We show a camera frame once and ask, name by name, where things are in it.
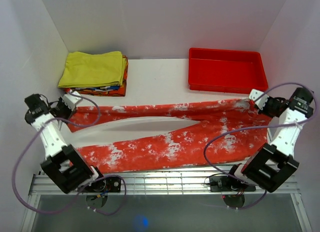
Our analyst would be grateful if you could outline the red white tie-dye trousers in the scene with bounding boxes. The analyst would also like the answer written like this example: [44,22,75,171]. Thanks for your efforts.
[68,99,270,173]

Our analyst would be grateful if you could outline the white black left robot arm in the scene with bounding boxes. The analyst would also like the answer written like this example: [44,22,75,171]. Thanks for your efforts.
[24,90,106,194]

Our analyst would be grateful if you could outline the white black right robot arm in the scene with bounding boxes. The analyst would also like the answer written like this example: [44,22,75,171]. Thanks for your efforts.
[225,87,314,192]

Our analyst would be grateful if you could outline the folded yellow trousers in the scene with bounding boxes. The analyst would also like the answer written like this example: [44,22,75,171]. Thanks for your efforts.
[58,51,126,88]

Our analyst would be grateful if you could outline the folded orange patterned trousers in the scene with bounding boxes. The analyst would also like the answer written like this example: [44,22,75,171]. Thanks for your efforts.
[61,55,129,97]

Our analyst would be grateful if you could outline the red plastic tray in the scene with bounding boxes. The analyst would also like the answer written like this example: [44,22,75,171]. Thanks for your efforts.
[188,48,269,94]

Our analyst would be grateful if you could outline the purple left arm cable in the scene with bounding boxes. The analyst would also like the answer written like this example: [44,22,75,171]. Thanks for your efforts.
[11,91,128,216]

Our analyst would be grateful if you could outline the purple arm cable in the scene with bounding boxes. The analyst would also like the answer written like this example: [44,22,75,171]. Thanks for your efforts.
[11,91,128,216]
[203,82,318,209]

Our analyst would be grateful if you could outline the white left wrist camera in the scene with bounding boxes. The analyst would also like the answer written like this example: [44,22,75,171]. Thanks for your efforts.
[62,91,83,110]

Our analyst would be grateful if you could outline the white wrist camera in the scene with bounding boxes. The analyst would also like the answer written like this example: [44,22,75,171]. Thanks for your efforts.
[248,89,269,111]
[62,91,83,110]

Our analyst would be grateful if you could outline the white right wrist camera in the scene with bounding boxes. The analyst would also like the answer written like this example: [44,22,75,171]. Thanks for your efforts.
[248,89,269,111]

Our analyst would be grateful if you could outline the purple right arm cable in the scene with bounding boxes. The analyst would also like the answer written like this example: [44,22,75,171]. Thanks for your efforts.
[203,82,318,209]

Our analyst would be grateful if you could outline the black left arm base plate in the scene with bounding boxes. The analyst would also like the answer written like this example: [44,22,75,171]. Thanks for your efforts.
[85,176,122,193]

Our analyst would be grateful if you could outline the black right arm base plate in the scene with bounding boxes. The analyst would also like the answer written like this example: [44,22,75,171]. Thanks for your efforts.
[204,174,256,192]

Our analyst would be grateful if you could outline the aluminium table edge rail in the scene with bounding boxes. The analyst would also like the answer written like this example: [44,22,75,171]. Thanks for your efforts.
[30,167,300,195]

